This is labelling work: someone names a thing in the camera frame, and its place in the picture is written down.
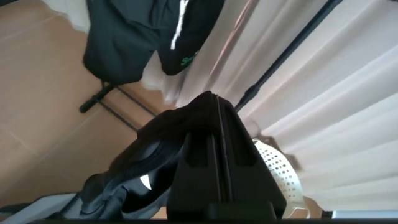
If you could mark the black garment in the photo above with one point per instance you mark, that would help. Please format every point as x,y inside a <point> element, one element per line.
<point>174,124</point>

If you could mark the black clothes rack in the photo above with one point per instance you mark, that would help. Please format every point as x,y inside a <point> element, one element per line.
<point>280,59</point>

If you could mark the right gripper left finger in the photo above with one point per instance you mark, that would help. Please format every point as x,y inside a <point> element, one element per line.
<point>192,183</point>

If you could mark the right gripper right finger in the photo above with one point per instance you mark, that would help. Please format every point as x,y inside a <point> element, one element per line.
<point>248,180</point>

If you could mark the black shorts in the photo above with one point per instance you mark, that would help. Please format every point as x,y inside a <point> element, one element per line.
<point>124,37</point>

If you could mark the beige curtain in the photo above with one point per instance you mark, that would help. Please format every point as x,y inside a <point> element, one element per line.
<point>326,93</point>

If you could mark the white laundry basket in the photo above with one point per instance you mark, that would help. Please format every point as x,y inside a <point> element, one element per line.
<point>283,174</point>

